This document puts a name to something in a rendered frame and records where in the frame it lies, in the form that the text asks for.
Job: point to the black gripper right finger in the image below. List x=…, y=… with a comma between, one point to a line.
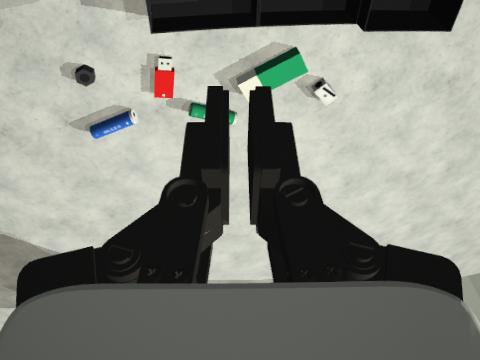
x=318, y=244

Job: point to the green aa battery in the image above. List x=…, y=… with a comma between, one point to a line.
x=198, y=111

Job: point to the grey hex nut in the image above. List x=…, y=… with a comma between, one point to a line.
x=85, y=75

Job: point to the red usb stick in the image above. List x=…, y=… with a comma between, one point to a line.
x=164, y=78

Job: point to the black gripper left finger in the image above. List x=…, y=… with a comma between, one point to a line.
x=172, y=243

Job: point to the blue aa battery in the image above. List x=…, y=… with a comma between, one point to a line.
x=114, y=124

